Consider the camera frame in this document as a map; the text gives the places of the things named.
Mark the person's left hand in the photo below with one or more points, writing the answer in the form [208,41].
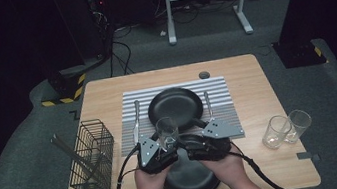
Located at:
[151,184]

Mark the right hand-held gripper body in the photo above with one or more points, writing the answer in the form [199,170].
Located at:
[220,130]

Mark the black stand base striped edge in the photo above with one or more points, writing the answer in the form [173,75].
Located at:
[67,86]
[298,53]

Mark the grey tape strip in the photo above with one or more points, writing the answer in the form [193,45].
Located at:
[305,155]

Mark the silver fork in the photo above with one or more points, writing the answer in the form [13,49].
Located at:
[207,102]

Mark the clear drinking glass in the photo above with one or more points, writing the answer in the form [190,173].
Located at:
[166,130]
[300,122]
[275,134]

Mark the grey chopstick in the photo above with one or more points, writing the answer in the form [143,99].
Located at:
[69,148]
[65,152]

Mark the dark equipment rack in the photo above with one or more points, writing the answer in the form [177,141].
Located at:
[100,20]

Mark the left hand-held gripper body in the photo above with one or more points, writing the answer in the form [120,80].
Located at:
[149,151]

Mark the grey striped placemat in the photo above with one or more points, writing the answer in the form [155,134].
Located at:
[224,99]

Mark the grey round table grommet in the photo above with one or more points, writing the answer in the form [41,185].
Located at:
[204,75]

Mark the silver table knife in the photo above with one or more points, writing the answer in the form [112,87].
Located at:
[137,119]

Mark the person's right hand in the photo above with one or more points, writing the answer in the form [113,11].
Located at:
[230,169]

